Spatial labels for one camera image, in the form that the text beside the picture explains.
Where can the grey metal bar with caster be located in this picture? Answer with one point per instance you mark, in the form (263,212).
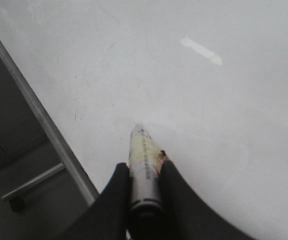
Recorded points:
(15,196)

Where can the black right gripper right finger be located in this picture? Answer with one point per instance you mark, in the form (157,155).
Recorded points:
(189,216)

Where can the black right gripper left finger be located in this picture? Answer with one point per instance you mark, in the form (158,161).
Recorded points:
(106,218)

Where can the large white whiteboard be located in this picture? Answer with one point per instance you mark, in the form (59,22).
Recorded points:
(207,78)

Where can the white whiteboard marker pen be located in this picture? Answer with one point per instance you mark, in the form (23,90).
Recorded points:
(146,213)

